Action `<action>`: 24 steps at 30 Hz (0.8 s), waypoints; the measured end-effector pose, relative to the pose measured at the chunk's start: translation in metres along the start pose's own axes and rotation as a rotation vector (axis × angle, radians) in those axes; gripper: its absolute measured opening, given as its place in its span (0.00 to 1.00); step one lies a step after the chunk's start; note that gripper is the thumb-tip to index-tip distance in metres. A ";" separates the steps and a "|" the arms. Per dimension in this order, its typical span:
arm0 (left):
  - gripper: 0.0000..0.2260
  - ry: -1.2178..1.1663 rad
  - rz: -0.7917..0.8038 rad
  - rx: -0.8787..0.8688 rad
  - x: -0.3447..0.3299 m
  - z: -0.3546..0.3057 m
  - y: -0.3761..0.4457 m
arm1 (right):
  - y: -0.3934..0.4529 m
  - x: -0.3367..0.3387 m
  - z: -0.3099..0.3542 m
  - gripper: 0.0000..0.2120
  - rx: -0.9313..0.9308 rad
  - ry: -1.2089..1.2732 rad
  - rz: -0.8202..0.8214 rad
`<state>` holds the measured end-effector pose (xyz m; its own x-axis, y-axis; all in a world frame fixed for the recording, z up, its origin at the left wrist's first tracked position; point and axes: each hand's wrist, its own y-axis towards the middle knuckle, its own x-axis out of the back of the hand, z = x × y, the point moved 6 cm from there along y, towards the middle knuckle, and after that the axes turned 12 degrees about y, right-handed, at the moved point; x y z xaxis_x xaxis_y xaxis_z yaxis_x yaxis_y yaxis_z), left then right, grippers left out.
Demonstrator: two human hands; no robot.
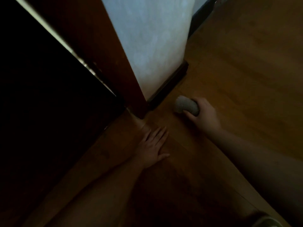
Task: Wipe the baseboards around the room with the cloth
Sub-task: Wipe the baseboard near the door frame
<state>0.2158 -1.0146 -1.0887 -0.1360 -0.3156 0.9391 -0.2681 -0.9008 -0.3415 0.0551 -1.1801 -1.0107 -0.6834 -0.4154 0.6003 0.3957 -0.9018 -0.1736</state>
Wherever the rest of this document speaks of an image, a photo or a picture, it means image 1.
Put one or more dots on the person's right hand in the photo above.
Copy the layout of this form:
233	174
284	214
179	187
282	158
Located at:
207	118

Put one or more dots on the person's left hand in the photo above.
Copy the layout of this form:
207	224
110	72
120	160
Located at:
151	151

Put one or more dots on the grey cleaning cloth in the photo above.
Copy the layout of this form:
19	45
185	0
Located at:
185	105

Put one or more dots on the person's right forearm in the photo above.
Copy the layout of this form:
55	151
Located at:
260	163

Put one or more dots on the person's left forearm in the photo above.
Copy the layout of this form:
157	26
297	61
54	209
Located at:
99	198

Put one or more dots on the green white sneaker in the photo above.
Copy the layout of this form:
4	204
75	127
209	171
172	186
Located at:
265	223

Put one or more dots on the reddish brown door frame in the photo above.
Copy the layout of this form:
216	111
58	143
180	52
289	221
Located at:
106	44

